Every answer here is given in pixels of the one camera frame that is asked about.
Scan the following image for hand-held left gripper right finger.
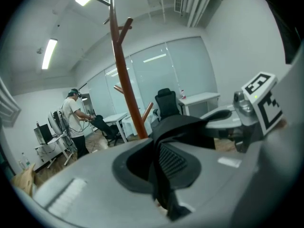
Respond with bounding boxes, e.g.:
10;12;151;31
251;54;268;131
159;141;259;228

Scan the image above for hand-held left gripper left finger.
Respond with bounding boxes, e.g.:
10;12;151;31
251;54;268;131
32;137;172;228

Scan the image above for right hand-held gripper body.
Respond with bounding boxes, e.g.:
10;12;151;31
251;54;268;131
233;72;284;153

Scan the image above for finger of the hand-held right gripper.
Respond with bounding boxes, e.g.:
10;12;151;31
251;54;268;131
200;104;242;131

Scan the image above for black clothes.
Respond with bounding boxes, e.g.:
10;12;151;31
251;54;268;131
149;114;216;221

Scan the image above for wooden coat stand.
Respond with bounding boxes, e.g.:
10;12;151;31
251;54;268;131
95;0;155;140

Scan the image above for white desk with red bottles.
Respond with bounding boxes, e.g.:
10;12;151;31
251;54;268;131
177;92;221;116

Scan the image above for black mesh office chair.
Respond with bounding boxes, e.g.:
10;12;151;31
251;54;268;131
152;87;184;123

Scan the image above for white standing desk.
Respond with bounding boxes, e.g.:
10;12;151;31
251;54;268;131
33;136;79;169

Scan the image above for black swivel office chair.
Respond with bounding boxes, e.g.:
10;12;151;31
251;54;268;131
93;114;122;147

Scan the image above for light wooden table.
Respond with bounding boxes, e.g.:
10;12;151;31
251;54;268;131
10;162;45;197

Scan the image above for plain white desk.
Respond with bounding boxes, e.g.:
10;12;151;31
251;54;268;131
103;112;129;144

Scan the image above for round table with white cloth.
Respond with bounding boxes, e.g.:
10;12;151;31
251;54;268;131
121;114;153;137

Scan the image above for clear plastic bottle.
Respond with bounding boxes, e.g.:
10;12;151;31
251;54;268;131
20;152;31;172

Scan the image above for black computer monitor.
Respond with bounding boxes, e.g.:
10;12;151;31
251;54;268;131
33;123;54;145

